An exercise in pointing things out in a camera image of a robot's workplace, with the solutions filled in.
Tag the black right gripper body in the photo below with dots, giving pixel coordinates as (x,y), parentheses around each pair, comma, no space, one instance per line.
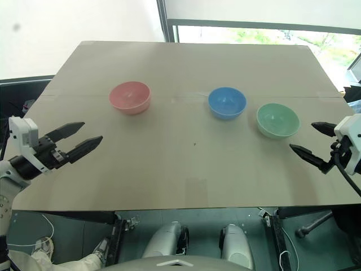
(341,151)

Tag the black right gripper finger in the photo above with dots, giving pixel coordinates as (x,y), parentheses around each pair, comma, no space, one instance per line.
(308,155)
(325,128)

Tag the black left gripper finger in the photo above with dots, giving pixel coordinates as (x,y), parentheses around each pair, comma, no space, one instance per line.
(84,146)
(66,129)

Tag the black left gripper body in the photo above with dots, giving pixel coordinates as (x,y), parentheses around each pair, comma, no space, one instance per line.
(48,153)

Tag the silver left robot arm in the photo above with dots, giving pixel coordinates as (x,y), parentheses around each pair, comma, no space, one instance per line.
(12,172)

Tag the green plastic bowl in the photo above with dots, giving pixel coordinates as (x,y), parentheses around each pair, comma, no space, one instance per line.
(277,121)

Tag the dark side table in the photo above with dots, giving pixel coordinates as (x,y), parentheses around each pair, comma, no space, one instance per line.
(19,90)

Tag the red plastic bowl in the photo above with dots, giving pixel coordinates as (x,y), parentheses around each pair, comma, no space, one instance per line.
(129,97)

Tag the black chair base leg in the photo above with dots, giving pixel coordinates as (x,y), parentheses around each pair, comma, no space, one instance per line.
(313,224)

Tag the black table leg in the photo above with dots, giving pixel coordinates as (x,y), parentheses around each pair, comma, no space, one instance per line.
(117,240)
(282,242)

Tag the grey white sneaker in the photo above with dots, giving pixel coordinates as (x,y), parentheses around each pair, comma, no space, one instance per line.
(43,247)
(101,251)

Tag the blue plastic bowl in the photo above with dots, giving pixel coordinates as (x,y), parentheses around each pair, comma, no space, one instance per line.
(227,102)

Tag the beige trouser leg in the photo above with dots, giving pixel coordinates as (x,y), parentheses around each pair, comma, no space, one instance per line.
(81,262)
(31,264)

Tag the silver right robot leg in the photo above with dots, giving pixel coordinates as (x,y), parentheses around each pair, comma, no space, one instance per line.
(237,242)

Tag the silver robot leg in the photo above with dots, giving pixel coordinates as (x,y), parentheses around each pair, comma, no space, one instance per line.
(166,237)
(237,242)

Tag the silver left robot leg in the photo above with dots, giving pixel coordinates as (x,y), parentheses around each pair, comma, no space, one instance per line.
(166,237)

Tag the grey robot torso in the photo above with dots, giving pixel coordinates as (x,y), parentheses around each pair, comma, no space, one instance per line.
(175,264)

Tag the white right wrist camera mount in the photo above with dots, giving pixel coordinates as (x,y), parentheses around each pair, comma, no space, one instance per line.
(352,127)

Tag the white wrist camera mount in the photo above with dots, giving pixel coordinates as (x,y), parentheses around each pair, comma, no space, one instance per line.
(22,132)
(352,127)

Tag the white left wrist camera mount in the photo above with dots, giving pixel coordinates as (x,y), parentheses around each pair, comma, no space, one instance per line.
(22,132)

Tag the dark window frame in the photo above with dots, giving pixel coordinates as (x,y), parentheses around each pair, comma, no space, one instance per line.
(172,28)

